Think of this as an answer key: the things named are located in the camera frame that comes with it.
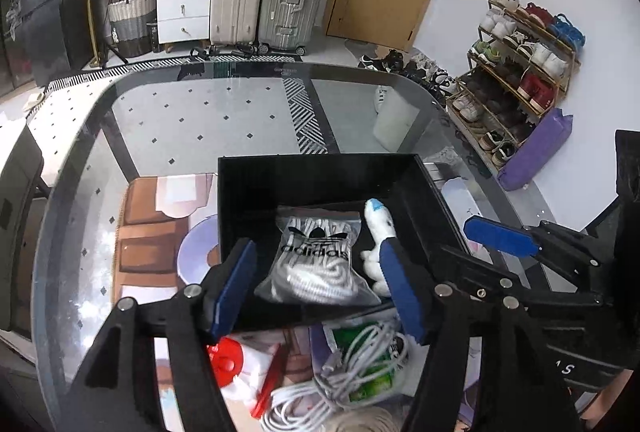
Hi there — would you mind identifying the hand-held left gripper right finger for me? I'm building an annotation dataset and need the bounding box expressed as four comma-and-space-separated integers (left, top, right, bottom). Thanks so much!
378, 237, 584, 432

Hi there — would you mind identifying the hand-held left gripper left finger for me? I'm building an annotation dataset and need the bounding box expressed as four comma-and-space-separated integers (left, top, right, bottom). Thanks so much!
60, 237, 259, 432

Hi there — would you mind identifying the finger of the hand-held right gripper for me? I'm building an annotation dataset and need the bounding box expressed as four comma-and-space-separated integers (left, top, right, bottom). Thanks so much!
462, 216, 608, 285
440, 245, 606, 309

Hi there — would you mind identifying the white and blue plush toy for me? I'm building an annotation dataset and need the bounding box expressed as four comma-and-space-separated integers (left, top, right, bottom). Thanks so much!
360, 198, 401, 297

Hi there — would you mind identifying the clear bag of white laces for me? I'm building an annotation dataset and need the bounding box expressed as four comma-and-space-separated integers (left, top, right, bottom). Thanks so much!
254, 207, 382, 307

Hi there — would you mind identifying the black storage box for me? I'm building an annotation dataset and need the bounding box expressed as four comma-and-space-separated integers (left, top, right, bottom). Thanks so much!
217, 153, 475, 339

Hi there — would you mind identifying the person's right forearm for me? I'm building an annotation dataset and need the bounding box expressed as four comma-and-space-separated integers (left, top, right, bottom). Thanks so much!
582, 364, 640, 432

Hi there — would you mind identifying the white paper sheet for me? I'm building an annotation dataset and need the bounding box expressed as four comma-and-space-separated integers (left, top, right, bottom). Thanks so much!
440, 177, 483, 225

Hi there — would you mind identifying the red and white bag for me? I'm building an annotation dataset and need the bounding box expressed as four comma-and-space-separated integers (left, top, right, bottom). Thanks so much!
207, 336, 291, 419

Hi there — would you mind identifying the green packet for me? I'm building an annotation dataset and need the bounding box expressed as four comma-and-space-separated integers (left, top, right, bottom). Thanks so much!
331, 323, 402, 405

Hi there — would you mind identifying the printed table mat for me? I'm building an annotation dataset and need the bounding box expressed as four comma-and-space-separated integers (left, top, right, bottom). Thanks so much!
114, 172, 483, 432

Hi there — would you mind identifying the purple bag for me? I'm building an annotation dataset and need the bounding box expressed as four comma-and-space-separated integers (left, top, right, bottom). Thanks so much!
496, 108, 574, 193

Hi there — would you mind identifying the beige fluffy plush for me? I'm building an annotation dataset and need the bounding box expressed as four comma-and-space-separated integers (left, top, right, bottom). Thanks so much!
324, 406, 407, 432

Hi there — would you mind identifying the wooden shoe rack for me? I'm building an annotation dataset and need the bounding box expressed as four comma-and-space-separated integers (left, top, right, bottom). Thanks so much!
444, 0, 587, 173

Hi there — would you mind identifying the shoe rack with shoes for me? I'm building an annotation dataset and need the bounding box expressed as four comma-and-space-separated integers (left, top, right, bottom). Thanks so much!
447, 0, 586, 169

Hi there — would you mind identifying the pile of dark shoes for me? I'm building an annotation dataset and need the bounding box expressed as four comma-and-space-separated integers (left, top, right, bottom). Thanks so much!
357, 49, 457, 98

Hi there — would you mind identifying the woven basket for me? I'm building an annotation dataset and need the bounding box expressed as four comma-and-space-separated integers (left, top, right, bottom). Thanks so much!
106, 0, 159, 58

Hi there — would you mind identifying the dark glass cabinet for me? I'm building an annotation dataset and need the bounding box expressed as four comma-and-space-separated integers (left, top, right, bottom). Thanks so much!
0, 0, 113, 88

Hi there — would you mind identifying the white cable bundle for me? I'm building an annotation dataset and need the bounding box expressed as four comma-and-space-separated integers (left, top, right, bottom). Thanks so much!
260, 319, 403, 432

